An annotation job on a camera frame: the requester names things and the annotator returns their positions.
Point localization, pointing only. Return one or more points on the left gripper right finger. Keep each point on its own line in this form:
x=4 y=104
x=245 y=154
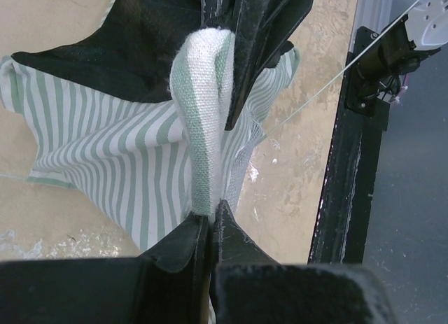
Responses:
x=248 y=286

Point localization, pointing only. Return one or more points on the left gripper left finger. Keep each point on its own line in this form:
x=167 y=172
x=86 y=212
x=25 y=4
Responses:
x=165 y=284

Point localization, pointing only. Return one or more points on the green striped pet tent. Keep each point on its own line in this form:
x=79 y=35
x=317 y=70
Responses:
x=134 y=115

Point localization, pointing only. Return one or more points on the white tent pole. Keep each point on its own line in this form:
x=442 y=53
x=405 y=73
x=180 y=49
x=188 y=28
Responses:
x=346 y=68

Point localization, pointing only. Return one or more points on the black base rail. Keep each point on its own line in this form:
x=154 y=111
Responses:
x=343 y=215

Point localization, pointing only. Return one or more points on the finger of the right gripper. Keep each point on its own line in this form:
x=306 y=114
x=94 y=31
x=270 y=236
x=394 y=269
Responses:
x=261 y=28
x=216 y=13

